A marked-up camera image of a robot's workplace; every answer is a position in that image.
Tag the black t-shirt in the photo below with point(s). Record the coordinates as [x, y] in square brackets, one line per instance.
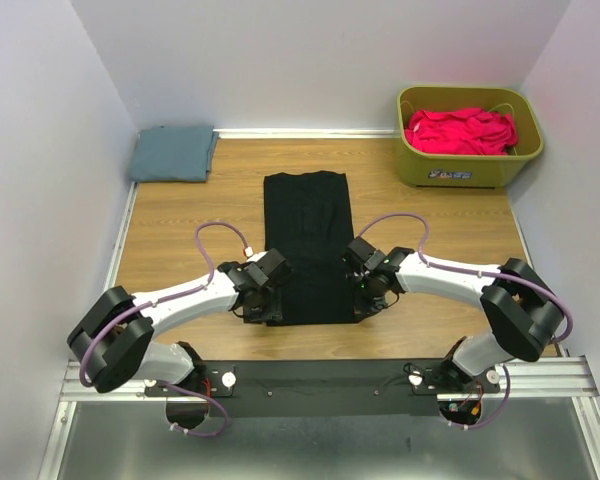
[308, 220]

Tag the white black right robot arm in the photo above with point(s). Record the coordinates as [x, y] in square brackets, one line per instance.
[522, 313]

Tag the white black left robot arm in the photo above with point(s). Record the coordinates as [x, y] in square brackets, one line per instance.
[115, 341]

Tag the folded blue-grey t-shirt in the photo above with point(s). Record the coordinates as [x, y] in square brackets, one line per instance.
[168, 154]

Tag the aluminium frame rail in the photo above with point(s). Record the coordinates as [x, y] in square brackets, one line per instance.
[543, 424]

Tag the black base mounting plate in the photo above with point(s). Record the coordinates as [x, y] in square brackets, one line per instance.
[312, 388]

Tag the pink t-shirt in bin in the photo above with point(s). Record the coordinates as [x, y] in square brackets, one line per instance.
[467, 132]

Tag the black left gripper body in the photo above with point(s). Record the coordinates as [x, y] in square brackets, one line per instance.
[269, 308]

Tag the olive green plastic bin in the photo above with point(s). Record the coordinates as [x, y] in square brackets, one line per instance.
[421, 169]

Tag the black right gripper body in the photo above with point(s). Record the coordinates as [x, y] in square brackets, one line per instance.
[366, 298]

